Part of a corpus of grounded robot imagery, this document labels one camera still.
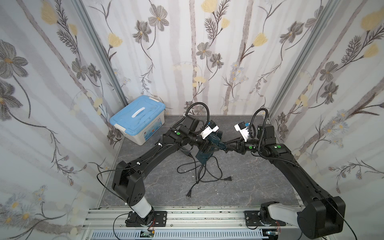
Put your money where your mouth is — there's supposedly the dark green hair dryer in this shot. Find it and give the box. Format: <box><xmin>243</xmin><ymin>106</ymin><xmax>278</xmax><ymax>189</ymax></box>
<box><xmin>196</xmin><ymin>131</ymin><xmax>227</xmax><ymax>165</ymax></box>

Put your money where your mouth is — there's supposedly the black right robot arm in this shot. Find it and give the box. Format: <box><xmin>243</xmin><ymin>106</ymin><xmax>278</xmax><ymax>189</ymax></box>
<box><xmin>235</xmin><ymin>120</ymin><xmax>346</xmax><ymax>240</ymax></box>

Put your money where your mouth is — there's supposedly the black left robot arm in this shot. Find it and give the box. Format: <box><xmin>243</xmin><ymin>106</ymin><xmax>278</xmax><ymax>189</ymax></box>
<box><xmin>112</xmin><ymin>102</ymin><xmax>218</xmax><ymax>225</ymax></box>

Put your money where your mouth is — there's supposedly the blue lid storage box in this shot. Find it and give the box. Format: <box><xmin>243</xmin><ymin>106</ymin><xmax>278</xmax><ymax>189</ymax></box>
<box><xmin>110</xmin><ymin>96</ymin><xmax>166</xmax><ymax>146</ymax></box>

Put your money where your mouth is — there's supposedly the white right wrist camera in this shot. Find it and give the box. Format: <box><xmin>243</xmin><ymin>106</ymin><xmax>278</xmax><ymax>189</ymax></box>
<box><xmin>234</xmin><ymin>122</ymin><xmax>250</xmax><ymax>142</ymax></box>

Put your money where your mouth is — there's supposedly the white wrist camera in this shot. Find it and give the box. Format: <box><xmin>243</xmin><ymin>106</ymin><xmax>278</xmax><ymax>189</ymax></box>
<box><xmin>200</xmin><ymin>121</ymin><xmax>219</xmax><ymax>139</ymax></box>
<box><xmin>234</xmin><ymin>122</ymin><xmax>250</xmax><ymax>142</ymax></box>

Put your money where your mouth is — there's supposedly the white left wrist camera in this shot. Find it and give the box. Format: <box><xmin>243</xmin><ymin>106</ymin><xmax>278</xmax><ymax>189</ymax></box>
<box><xmin>200</xmin><ymin>121</ymin><xmax>219</xmax><ymax>139</ymax></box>

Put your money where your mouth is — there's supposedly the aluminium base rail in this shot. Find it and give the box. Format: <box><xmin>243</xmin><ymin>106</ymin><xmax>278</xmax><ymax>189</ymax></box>
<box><xmin>78</xmin><ymin>207</ymin><xmax>307</xmax><ymax>240</ymax></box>

